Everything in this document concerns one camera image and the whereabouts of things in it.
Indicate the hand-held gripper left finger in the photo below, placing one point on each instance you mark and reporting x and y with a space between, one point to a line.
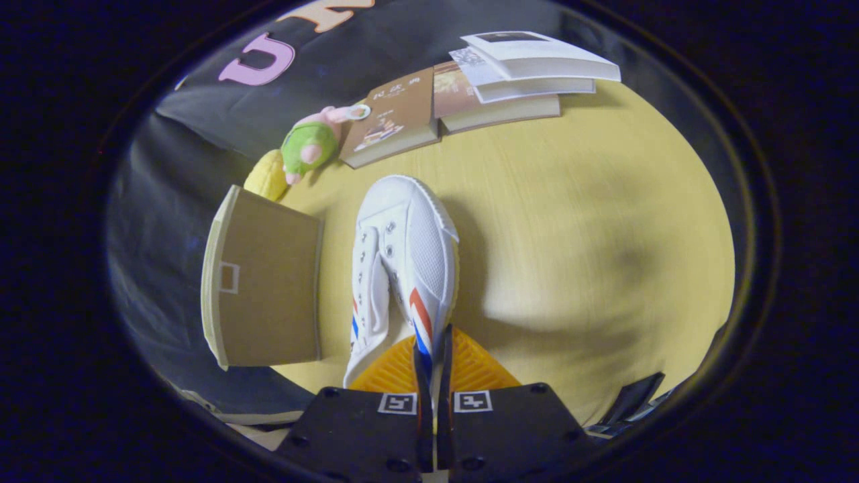
362 436

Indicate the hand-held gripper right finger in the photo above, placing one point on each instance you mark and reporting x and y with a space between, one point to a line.
510 429

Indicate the brown fabric storage box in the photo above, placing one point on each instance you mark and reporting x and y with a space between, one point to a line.
275 288

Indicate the white shoe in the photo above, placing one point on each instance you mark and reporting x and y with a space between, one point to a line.
416 241

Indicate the dark flat object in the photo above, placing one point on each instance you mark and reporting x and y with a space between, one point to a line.
631 402

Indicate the yellow plush toy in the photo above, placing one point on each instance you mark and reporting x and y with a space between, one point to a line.
267 176

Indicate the pink green plush toy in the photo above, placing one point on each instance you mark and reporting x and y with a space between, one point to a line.
309 144

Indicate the brown thick book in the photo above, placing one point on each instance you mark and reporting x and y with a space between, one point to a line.
496 114

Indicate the brown illustrated book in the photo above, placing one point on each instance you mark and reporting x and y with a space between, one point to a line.
396 114

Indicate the white patterned book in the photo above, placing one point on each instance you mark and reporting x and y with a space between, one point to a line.
537 87

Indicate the black backdrop cloth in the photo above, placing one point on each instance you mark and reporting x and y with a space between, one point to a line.
201 114

